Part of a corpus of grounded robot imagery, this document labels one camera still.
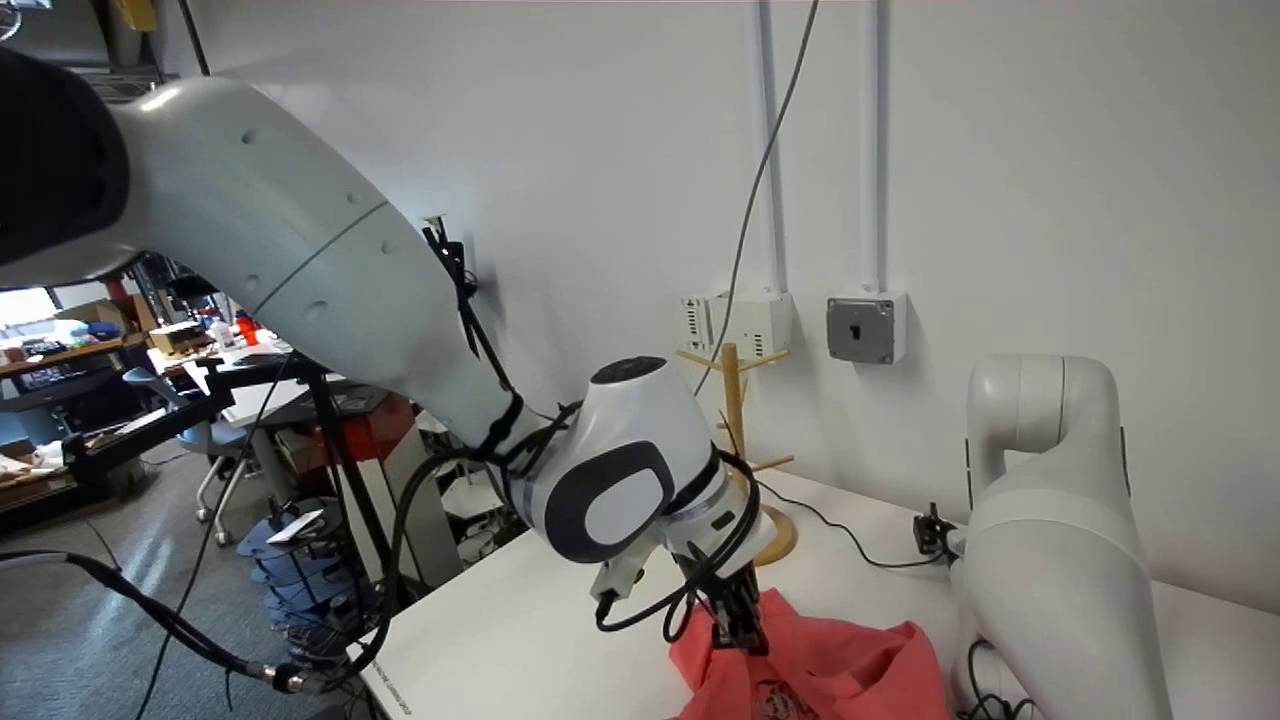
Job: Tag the salmon pink sweatshirt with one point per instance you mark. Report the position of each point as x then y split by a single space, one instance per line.
815 670

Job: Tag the grey wall outlet box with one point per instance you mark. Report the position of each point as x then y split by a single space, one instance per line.
863 331

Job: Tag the black power plug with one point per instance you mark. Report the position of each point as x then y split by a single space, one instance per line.
934 539

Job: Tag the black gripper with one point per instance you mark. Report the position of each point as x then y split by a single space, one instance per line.
732 607

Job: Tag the wooden mug tree stand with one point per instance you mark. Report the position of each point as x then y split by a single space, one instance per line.
732 393

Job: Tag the white wall junction box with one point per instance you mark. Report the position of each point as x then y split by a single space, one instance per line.
760 327

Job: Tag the white wall socket box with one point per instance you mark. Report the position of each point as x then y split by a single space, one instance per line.
704 320

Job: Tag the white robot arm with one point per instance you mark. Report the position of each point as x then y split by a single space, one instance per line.
230 186

